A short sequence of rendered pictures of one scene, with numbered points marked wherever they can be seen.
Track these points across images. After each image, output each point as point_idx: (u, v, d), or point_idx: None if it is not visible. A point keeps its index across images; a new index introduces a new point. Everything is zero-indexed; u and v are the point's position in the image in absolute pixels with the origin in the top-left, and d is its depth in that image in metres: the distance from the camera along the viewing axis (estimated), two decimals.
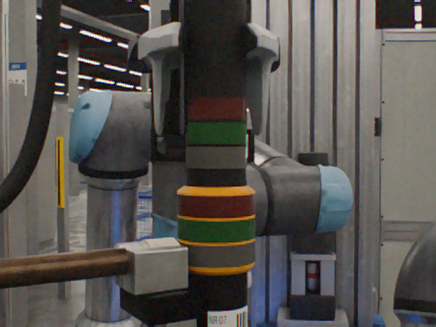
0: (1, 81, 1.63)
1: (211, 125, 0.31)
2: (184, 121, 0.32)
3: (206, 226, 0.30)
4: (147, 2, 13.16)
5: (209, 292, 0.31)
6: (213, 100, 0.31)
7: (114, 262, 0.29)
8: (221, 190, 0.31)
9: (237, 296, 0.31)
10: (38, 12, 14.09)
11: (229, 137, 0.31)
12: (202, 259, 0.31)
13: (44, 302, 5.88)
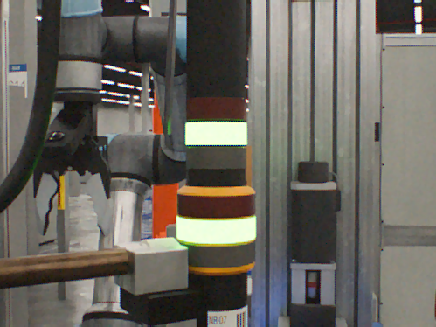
0: (1, 87, 1.63)
1: (211, 125, 0.31)
2: (169, 121, 0.32)
3: (206, 226, 0.30)
4: (147, 3, 13.16)
5: (209, 292, 0.31)
6: (213, 100, 0.31)
7: (114, 262, 0.29)
8: (221, 190, 0.31)
9: (237, 296, 0.31)
10: (38, 13, 14.09)
11: (229, 137, 0.31)
12: (202, 259, 0.31)
13: (44, 303, 5.88)
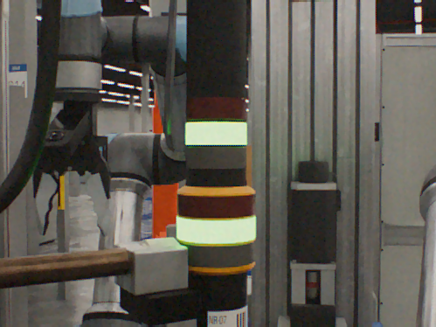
0: (1, 87, 1.63)
1: (211, 125, 0.31)
2: (169, 121, 0.32)
3: (206, 226, 0.30)
4: (147, 3, 13.16)
5: (209, 292, 0.31)
6: (213, 100, 0.31)
7: (114, 262, 0.29)
8: (221, 190, 0.31)
9: (237, 296, 0.31)
10: (38, 13, 14.09)
11: (229, 137, 0.31)
12: (202, 259, 0.31)
13: (44, 303, 5.88)
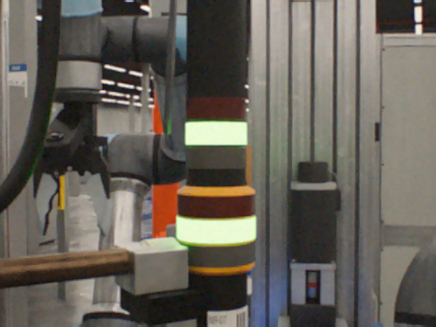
0: (1, 87, 1.63)
1: (211, 125, 0.31)
2: (169, 121, 0.32)
3: (206, 226, 0.30)
4: (147, 3, 13.16)
5: (209, 292, 0.31)
6: (213, 100, 0.31)
7: (114, 262, 0.29)
8: (221, 190, 0.31)
9: (237, 296, 0.31)
10: (38, 13, 14.09)
11: (229, 137, 0.31)
12: (202, 259, 0.31)
13: (44, 303, 5.88)
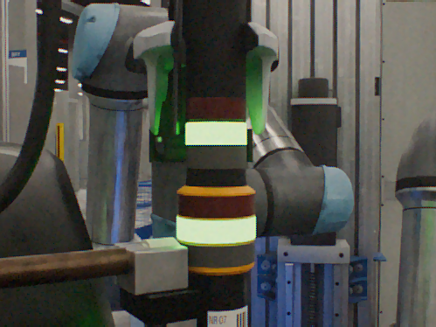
0: (1, 30, 1.63)
1: (211, 125, 0.31)
2: (177, 121, 0.32)
3: (206, 226, 0.30)
4: None
5: (209, 292, 0.31)
6: (213, 100, 0.31)
7: (114, 262, 0.29)
8: (221, 190, 0.31)
9: (237, 296, 0.31)
10: (38, 6, 14.08)
11: (229, 137, 0.31)
12: (202, 259, 0.31)
13: None
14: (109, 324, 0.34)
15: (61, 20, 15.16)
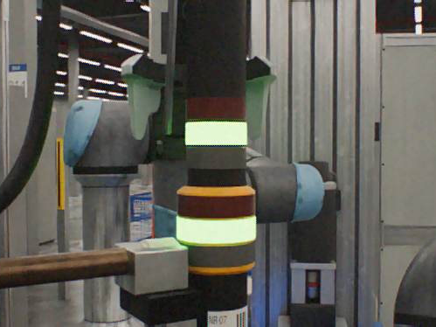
0: (1, 87, 1.63)
1: (211, 125, 0.31)
2: (169, 121, 0.32)
3: (206, 226, 0.30)
4: (147, 3, 13.16)
5: (209, 292, 0.31)
6: (213, 100, 0.31)
7: (114, 262, 0.29)
8: (221, 190, 0.31)
9: (237, 296, 0.31)
10: (38, 13, 14.09)
11: (229, 137, 0.31)
12: (202, 259, 0.31)
13: (44, 303, 5.88)
14: None
15: None
